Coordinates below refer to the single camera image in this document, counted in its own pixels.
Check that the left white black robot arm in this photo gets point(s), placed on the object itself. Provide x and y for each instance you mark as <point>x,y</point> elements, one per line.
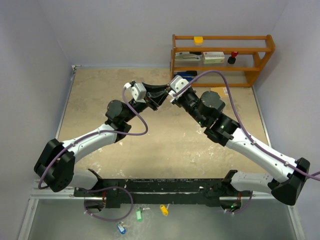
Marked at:
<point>56,164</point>

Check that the wooden shelf rack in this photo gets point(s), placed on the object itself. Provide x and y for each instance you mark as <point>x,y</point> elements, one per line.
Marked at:
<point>245,54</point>

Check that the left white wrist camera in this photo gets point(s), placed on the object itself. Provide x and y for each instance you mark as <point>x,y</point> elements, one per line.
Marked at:
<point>137,91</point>

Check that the white green box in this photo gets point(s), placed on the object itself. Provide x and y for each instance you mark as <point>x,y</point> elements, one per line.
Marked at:
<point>213,57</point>

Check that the blue black stapler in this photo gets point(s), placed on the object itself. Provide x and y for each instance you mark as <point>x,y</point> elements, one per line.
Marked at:
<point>189,75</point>

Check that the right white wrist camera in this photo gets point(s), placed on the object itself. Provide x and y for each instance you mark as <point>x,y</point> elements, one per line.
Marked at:
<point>177,86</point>

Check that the grey black stapler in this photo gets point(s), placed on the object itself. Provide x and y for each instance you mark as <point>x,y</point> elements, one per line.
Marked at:
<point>188,56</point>

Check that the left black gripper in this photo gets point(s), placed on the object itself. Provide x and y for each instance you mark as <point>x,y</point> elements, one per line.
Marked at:
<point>155,99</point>

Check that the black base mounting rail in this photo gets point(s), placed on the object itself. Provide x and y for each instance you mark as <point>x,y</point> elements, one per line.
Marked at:
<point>211,192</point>

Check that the yellow tag key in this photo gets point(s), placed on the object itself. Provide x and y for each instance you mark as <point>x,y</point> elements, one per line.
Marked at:
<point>164,208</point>

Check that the green tag key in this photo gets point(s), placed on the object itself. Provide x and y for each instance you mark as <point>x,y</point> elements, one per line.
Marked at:
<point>140,212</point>

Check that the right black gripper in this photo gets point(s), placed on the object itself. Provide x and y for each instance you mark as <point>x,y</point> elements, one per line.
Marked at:
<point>177,101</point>

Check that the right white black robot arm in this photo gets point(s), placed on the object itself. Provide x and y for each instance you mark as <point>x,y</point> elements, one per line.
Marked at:
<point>283,180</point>

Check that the red black stamp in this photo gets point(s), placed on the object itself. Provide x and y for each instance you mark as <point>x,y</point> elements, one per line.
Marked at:
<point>232,59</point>

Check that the blue tag key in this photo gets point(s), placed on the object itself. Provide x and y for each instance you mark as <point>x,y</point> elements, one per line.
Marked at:
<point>122,227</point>

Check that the yellow tape measure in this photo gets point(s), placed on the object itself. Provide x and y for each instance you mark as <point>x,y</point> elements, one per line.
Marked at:
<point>198,40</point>

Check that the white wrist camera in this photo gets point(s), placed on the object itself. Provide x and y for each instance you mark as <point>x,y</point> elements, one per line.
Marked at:
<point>177,86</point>
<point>137,91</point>

